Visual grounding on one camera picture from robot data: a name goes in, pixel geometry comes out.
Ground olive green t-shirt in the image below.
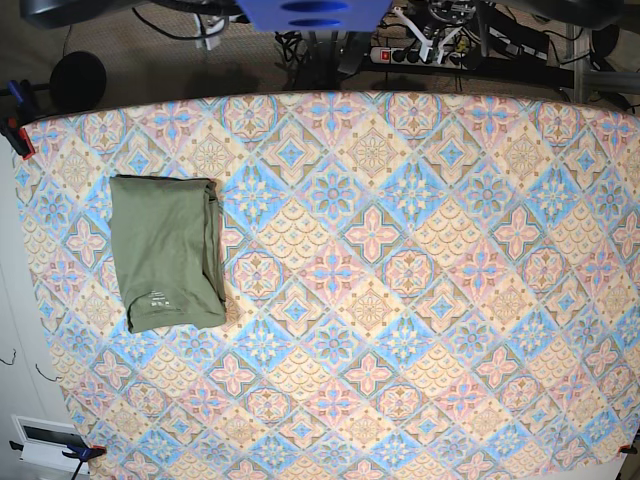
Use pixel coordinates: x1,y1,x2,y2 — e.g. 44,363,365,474
109,175,226,333

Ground orange clamp bottom left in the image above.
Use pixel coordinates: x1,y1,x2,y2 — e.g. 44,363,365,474
9,441,107,463

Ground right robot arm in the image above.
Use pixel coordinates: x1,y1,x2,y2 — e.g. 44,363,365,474
19,0,248,44

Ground white power strip red switch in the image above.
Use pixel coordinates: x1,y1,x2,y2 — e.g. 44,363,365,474
369,46,464,68

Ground patterned tile tablecloth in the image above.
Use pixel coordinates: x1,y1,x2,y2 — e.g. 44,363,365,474
14,92,639,479

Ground blue clamp left edge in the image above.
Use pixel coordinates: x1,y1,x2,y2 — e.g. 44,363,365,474
1,79,37,160

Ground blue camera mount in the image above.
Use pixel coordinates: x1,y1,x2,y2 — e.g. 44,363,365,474
237,0,392,32

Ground tangled black cables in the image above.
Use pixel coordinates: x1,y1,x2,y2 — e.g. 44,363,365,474
272,29,371,91

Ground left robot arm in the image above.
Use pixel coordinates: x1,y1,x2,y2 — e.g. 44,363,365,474
390,1,639,69

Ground black round stool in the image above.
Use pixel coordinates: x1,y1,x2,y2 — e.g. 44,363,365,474
49,51,107,114

